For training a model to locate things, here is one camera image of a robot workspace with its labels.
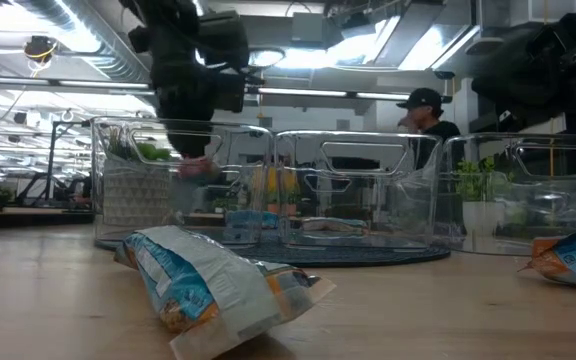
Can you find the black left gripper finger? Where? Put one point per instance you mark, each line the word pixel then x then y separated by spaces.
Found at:
pixel 203 137
pixel 179 140

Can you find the red granola bar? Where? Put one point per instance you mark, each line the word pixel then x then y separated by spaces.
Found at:
pixel 195 169

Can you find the blue white granola bar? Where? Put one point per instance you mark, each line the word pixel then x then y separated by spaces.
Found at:
pixel 193 280

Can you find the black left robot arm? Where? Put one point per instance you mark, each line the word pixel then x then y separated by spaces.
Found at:
pixel 168 35

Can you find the blue tan granola bar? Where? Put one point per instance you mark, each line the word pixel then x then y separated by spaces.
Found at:
pixel 333 225

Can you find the succulent in patterned white pot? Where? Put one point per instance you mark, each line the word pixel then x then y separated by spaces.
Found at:
pixel 135 195

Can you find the clear plastic bin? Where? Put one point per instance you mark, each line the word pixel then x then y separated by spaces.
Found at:
pixel 358 145
pixel 558 150
pixel 118 235

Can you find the person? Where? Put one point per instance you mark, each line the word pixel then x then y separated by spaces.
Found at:
pixel 425 112

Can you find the black metal stand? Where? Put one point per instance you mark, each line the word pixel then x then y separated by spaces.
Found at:
pixel 50 150

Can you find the grey ceiling junction box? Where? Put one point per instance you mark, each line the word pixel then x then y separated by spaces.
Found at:
pixel 308 27

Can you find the leafy plant in white pot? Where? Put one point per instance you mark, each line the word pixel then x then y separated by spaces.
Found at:
pixel 480 217

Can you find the dark round mat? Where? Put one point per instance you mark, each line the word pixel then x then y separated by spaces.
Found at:
pixel 343 256

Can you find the small green background plant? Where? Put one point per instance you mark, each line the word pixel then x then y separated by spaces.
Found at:
pixel 0 196

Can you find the silver ceiling air duct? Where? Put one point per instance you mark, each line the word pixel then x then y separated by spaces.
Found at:
pixel 93 45

